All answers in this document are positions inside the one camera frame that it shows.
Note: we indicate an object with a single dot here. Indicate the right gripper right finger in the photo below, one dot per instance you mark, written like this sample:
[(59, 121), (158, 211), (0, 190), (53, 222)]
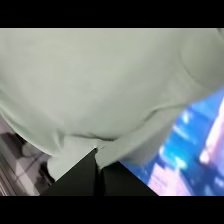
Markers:
[(125, 181)]

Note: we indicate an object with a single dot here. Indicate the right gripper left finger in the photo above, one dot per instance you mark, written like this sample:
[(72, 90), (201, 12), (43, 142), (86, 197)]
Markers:
[(78, 180)]

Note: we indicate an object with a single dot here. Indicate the pale green T-shirt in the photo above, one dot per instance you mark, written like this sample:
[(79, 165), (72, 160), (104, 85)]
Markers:
[(100, 83)]

